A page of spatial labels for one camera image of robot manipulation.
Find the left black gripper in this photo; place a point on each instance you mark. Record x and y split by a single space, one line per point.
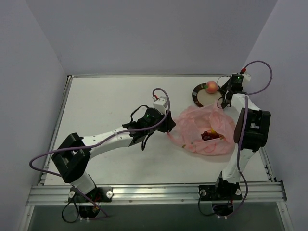
166 122

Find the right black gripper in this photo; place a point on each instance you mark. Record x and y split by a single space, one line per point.
227 94

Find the fake peach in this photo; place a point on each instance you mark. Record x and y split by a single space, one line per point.
211 87

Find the pink plastic bag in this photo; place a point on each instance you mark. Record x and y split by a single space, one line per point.
204 130

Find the fake red grape bunch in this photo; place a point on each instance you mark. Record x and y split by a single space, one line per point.
205 136

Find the fake yellow mango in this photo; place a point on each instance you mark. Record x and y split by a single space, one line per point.
214 135

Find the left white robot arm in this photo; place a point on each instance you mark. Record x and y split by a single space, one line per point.
75 152

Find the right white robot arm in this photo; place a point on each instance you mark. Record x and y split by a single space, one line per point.
250 134

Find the black rimmed plate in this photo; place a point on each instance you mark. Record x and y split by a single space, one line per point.
201 98

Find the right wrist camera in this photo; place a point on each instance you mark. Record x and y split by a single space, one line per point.
246 75

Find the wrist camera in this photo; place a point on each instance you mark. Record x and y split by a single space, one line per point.
246 75
161 104

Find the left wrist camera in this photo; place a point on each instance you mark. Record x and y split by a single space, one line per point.
161 104

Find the aluminium front rail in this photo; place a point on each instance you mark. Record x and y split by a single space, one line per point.
154 194

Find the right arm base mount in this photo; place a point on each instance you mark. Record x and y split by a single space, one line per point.
214 197

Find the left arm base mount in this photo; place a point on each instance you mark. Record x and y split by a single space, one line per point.
87 205

